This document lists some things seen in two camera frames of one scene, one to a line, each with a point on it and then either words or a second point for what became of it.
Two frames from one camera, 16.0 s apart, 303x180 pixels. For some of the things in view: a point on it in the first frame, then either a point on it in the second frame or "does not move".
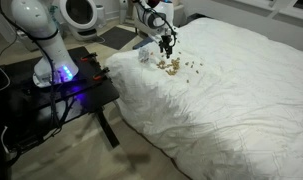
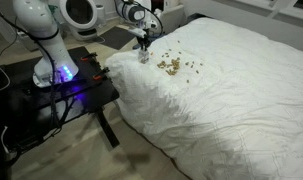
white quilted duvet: [230, 102] does not move
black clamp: [101, 75] does not move
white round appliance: [81, 17] does not move
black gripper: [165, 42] to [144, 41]
